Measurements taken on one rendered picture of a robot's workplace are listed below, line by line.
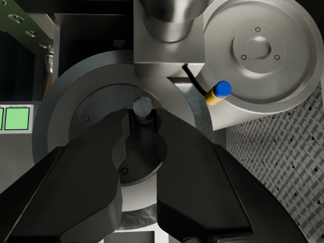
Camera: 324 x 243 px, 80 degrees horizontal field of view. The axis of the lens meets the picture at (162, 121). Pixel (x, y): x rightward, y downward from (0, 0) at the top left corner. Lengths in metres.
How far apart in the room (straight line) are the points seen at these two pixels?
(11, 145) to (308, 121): 0.58
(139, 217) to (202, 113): 0.10
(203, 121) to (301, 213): 0.15
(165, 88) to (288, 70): 0.12
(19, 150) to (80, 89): 0.43
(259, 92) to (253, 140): 0.15
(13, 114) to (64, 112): 0.42
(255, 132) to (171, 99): 0.19
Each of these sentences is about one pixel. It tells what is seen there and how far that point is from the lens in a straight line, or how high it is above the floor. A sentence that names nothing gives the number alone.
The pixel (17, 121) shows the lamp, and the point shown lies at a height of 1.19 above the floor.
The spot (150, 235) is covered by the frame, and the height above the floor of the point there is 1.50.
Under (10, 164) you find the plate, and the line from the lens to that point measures 0.59.
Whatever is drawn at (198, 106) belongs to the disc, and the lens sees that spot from 0.17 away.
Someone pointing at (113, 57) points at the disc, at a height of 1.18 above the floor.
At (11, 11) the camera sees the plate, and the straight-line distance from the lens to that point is 0.45.
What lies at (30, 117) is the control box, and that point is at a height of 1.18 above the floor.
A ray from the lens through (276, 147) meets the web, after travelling 0.28.
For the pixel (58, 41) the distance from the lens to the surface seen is 0.21.
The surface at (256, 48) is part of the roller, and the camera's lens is 0.21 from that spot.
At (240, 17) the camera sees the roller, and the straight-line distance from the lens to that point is 0.22.
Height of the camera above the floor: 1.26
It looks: 8 degrees down
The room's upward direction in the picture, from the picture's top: 179 degrees clockwise
